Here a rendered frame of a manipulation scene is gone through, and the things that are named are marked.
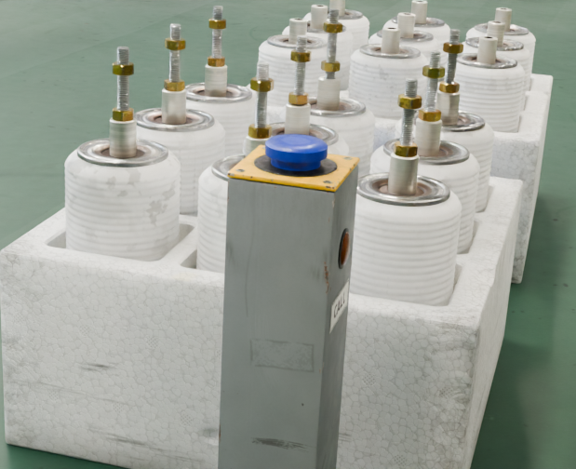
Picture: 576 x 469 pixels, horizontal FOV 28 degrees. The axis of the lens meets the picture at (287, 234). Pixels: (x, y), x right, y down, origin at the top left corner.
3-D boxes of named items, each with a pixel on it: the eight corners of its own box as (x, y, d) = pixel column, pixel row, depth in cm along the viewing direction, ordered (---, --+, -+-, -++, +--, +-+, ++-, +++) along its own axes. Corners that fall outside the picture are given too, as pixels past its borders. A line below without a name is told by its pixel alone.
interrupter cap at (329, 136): (288, 155, 100) (288, 148, 100) (237, 134, 106) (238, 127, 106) (354, 144, 105) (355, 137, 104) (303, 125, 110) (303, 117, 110)
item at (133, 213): (143, 319, 110) (145, 133, 104) (196, 359, 103) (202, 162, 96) (48, 341, 104) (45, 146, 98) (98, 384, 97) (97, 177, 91)
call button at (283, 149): (332, 167, 76) (334, 137, 76) (317, 184, 73) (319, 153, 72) (274, 159, 77) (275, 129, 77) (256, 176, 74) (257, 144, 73)
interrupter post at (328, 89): (323, 106, 118) (325, 73, 116) (343, 110, 116) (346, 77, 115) (311, 111, 116) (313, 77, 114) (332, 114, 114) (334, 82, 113)
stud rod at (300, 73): (294, 121, 104) (299, 37, 101) (290, 118, 105) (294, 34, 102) (304, 121, 104) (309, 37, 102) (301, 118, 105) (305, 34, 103)
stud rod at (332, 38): (323, 86, 115) (328, 9, 112) (326, 84, 116) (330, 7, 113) (332, 87, 115) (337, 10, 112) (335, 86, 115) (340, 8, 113)
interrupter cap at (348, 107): (313, 98, 121) (314, 90, 121) (378, 110, 117) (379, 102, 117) (275, 111, 115) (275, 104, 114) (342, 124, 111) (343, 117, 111)
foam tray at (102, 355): (503, 337, 127) (524, 180, 121) (453, 535, 92) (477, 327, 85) (167, 283, 136) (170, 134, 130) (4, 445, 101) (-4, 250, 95)
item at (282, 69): (333, 175, 156) (342, 40, 150) (316, 195, 147) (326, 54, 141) (264, 166, 158) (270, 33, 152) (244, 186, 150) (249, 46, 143)
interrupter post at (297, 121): (293, 144, 104) (296, 108, 103) (277, 138, 105) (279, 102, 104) (314, 140, 105) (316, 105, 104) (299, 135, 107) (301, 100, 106)
